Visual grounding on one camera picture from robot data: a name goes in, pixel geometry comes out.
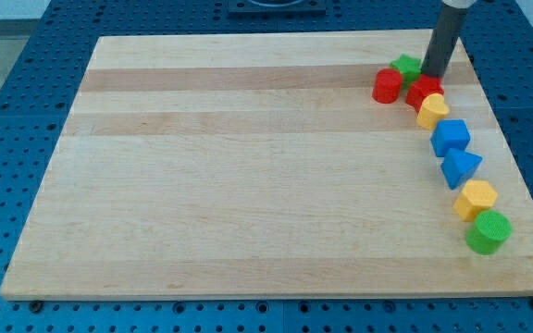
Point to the yellow hexagon block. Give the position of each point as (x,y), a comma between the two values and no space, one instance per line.
(475,197)

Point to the green star block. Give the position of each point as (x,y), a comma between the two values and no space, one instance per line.
(408,67)

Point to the red cylinder block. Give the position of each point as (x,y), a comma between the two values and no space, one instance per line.
(387,86)

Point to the green cylinder block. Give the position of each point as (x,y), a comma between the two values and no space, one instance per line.
(490,230)

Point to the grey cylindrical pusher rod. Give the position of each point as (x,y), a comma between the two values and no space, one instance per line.
(443,40)

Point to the red star block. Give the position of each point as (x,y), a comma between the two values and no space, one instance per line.
(421,89)

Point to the yellow heart block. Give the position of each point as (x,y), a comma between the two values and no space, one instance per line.
(432,110)

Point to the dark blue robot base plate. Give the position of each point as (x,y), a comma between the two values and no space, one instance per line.
(243,7)

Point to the blue cube block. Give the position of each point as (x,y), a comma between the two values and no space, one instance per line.
(448,134)

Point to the blue triangle block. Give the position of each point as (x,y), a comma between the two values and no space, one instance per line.
(458,166)

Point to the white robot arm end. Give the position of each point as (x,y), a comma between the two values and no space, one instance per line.
(459,4)

